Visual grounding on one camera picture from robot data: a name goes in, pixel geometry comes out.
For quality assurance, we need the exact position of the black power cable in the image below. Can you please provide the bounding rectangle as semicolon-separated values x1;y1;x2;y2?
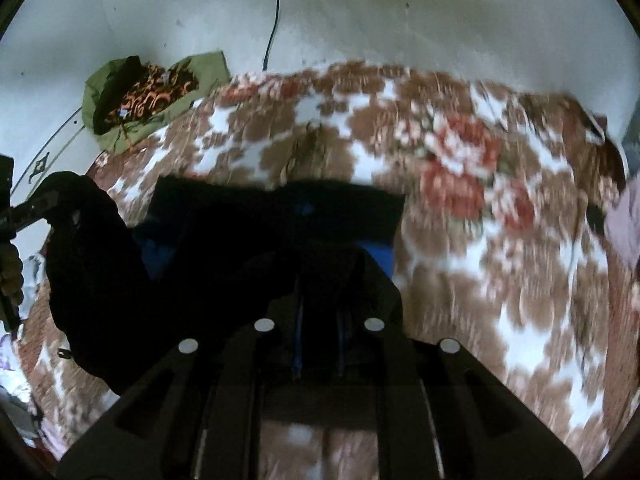
262;0;284;72

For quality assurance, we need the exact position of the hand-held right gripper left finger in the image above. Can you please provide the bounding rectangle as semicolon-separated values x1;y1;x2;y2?
57;270;304;480

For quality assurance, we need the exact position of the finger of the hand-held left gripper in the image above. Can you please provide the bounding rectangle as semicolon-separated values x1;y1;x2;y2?
10;191;60;231

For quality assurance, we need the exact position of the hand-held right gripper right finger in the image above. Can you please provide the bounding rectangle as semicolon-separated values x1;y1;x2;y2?
339;252;583;480

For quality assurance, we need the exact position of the pink cloth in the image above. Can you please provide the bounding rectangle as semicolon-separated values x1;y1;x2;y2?
605;172;640;271

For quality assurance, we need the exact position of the person's left hand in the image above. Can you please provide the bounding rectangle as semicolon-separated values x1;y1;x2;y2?
0;244;25;306

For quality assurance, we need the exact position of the floral blanket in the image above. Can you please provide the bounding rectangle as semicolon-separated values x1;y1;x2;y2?
15;60;640;480

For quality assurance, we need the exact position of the blue and black jacket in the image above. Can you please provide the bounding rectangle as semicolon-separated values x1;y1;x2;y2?
45;171;406;401

